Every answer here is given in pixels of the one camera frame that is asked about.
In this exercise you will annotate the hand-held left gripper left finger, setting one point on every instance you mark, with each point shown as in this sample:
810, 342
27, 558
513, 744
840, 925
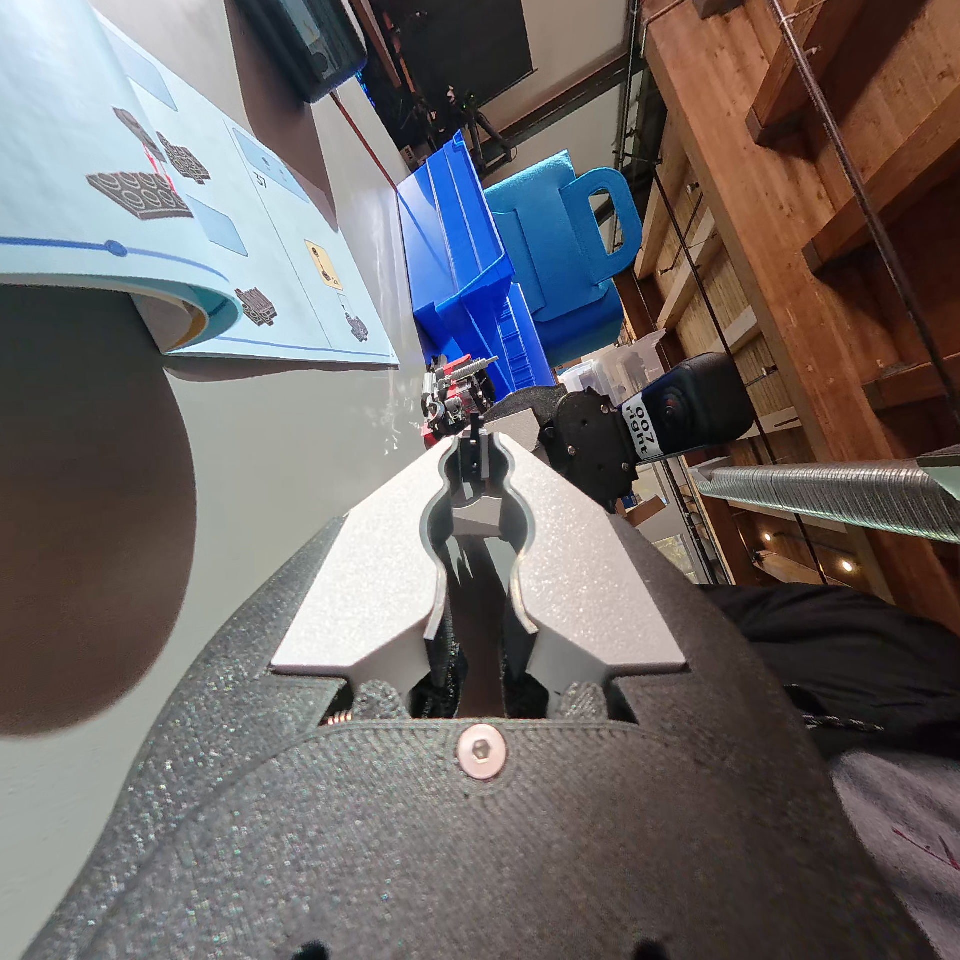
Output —
375, 585

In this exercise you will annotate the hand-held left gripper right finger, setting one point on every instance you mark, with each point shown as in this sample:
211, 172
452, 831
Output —
592, 585

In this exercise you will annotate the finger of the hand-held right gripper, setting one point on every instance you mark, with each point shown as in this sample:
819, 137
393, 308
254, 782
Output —
517, 431

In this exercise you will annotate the dark grey brick piece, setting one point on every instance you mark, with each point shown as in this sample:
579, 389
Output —
480, 517

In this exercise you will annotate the blue plastic bin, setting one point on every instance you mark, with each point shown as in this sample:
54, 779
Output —
517, 337
450, 225

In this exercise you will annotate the white desk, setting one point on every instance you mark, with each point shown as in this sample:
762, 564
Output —
300, 465

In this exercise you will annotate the clear plastic container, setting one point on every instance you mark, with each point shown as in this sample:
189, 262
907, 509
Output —
622, 367

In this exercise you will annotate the red black toy brick vehicle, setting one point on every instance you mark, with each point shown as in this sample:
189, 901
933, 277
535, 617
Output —
450, 390

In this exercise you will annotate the person's black jacket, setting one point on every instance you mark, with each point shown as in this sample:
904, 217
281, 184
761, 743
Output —
840, 652

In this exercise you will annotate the light blue instruction booklet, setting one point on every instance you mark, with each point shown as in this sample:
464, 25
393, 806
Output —
75, 112

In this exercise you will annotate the silver air duct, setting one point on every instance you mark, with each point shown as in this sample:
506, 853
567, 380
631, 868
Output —
825, 491

